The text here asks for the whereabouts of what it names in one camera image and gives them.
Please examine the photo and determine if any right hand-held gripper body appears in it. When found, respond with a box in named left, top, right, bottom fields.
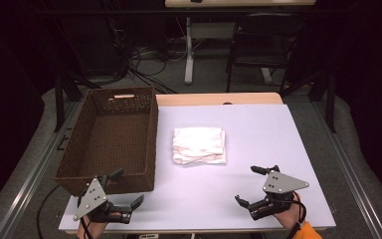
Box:
left=247, top=170, right=310, bottom=221

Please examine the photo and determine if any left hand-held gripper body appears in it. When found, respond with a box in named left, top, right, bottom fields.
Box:
left=73, top=174, right=133, bottom=224

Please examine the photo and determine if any brown wicker basket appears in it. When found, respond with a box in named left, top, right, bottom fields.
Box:
left=54, top=86, right=159, bottom=197

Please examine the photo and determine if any white cloth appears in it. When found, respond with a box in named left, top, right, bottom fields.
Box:
left=171, top=126, right=228, bottom=166

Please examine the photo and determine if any person's left hand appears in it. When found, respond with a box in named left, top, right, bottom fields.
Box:
left=76, top=215, right=109, bottom=239

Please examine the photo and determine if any person's right hand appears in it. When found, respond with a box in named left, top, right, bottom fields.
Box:
left=273, top=193, right=305, bottom=231

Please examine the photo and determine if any black metal stand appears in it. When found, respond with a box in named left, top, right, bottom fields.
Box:
left=53, top=73, right=85, bottom=133
left=280, top=69, right=338, bottom=134

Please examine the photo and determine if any black chair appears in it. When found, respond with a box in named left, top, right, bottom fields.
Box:
left=224, top=12, right=308, bottom=95

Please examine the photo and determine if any white desk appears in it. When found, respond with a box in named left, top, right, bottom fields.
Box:
left=164, top=0, right=317, bottom=86

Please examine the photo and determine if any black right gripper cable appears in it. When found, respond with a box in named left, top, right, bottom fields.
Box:
left=286, top=191, right=308, bottom=239

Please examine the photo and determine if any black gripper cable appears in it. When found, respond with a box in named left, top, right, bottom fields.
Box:
left=286, top=191, right=308, bottom=239
left=35, top=183, right=62, bottom=239

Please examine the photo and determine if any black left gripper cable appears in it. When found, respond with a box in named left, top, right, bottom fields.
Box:
left=35, top=183, right=62, bottom=239

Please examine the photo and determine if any aluminium rail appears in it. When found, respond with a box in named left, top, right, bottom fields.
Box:
left=309, top=99, right=382, bottom=239
left=0, top=101, right=83, bottom=239

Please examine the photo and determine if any bundle of floor cables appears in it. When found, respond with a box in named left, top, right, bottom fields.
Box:
left=107, top=19, right=188, bottom=96

